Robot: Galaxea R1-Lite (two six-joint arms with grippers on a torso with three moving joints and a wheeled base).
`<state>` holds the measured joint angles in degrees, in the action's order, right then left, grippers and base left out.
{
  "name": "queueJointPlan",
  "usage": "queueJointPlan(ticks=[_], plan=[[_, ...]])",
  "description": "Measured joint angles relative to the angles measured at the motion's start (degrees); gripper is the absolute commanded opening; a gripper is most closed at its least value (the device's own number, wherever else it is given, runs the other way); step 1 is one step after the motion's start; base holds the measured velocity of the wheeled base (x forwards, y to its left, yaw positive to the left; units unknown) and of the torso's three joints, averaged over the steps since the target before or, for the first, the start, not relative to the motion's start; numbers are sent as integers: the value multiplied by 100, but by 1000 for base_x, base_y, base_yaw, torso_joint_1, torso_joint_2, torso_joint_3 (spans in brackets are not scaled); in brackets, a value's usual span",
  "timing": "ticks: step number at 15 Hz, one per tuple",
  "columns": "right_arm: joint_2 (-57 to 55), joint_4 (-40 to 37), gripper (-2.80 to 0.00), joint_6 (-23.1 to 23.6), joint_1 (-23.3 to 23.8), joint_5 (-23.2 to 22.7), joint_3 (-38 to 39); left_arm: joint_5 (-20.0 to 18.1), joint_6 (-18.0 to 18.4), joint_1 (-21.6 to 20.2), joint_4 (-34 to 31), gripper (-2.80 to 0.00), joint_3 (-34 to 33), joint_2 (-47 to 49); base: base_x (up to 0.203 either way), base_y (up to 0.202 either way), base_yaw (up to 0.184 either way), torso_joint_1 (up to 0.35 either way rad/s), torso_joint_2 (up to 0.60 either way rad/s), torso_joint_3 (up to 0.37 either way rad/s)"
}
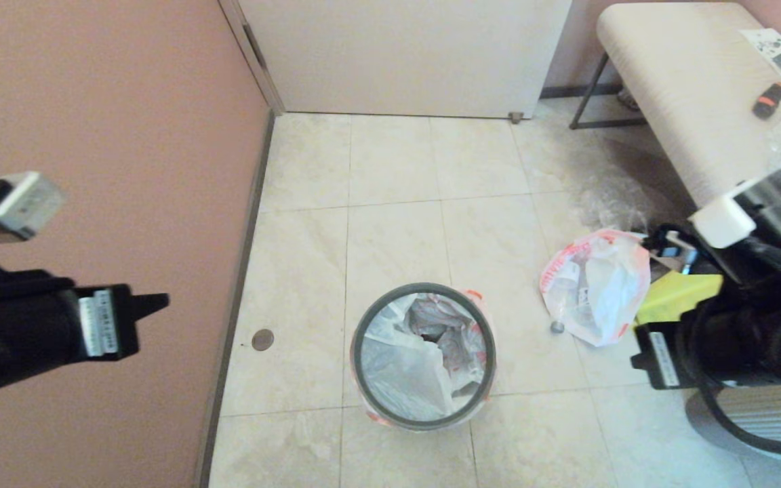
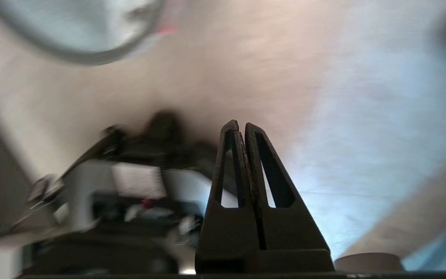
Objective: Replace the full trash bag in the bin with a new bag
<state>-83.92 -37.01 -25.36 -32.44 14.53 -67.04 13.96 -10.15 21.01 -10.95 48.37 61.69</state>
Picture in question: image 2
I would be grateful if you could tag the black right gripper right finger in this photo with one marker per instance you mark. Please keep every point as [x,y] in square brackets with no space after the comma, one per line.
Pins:
[292,236]

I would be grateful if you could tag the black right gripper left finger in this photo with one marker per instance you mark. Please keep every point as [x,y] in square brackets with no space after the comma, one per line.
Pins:
[227,236]

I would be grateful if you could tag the grey black robot base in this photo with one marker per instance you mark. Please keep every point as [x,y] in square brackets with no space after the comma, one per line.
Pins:
[91,217]

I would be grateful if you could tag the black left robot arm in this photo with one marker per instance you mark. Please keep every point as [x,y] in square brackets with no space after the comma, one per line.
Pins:
[165,139]

